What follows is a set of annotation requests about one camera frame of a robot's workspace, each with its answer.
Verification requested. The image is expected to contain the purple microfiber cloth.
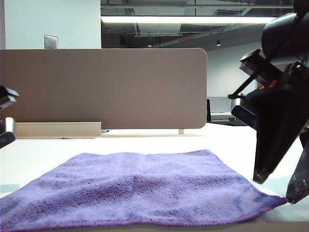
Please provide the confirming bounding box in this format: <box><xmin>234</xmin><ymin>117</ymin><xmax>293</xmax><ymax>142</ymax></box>
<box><xmin>0</xmin><ymin>149</ymin><xmax>288</xmax><ymax>229</ymax></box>

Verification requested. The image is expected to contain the narrow brown desk divider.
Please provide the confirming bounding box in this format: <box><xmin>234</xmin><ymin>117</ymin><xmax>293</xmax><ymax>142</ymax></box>
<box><xmin>255</xmin><ymin>61</ymin><xmax>294</xmax><ymax>90</ymax></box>

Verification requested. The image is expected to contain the metal wall switch plate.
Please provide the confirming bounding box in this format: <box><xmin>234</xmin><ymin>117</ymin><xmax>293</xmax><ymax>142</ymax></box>
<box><xmin>43</xmin><ymin>34</ymin><xmax>58</xmax><ymax>50</ymax></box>

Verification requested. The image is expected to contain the grey ceiling air duct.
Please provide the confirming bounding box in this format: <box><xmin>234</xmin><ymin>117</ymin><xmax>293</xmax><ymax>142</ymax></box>
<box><xmin>134</xmin><ymin>23</ymin><xmax>183</xmax><ymax>37</ymax></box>

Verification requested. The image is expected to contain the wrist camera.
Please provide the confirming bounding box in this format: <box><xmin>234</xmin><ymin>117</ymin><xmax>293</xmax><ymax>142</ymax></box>
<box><xmin>231</xmin><ymin>96</ymin><xmax>260</xmax><ymax>129</ymax></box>
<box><xmin>0</xmin><ymin>117</ymin><xmax>17</xmax><ymax>149</ymax></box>

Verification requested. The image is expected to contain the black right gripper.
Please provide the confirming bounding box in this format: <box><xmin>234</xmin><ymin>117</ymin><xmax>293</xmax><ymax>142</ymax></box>
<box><xmin>240</xmin><ymin>49</ymin><xmax>309</xmax><ymax>185</ymax></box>

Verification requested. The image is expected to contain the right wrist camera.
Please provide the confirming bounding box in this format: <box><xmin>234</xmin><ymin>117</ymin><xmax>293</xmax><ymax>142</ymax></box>
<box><xmin>231</xmin><ymin>96</ymin><xmax>260</xmax><ymax>129</ymax></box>

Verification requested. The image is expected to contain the long ceiling light strip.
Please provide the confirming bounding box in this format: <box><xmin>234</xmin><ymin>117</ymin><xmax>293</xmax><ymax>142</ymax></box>
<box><xmin>100</xmin><ymin>15</ymin><xmax>273</xmax><ymax>24</ymax></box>

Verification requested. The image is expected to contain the wide brown desk divider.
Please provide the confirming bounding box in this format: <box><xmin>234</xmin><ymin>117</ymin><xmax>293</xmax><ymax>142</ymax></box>
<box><xmin>0</xmin><ymin>47</ymin><xmax>208</xmax><ymax>130</ymax></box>

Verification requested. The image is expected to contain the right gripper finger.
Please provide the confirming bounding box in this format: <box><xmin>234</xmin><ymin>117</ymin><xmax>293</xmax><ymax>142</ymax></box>
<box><xmin>286</xmin><ymin>131</ymin><xmax>309</xmax><ymax>205</ymax></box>

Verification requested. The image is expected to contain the black right camera cable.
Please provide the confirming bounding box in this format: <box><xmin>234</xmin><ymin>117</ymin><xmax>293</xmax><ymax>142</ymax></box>
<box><xmin>227</xmin><ymin>72</ymin><xmax>257</xmax><ymax>100</ymax></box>

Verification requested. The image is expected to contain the grey background desk screen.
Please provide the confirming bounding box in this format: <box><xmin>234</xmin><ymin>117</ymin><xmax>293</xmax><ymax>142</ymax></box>
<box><xmin>207</xmin><ymin>96</ymin><xmax>231</xmax><ymax>113</ymax></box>

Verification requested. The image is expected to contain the long beige box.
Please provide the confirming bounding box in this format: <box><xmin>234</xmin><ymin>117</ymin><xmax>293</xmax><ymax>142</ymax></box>
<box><xmin>14</xmin><ymin>121</ymin><xmax>102</xmax><ymax>140</ymax></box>

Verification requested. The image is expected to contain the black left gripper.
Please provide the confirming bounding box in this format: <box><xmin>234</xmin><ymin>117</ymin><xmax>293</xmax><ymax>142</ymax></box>
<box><xmin>0</xmin><ymin>86</ymin><xmax>19</xmax><ymax>110</ymax></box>

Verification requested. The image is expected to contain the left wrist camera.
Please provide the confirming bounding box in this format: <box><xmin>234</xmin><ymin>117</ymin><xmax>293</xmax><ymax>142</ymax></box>
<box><xmin>0</xmin><ymin>117</ymin><xmax>17</xmax><ymax>149</ymax></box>

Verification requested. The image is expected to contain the white background desk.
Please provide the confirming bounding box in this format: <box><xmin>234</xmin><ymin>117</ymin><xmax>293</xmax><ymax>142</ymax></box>
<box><xmin>210</xmin><ymin>112</ymin><xmax>239</xmax><ymax>122</ymax></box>

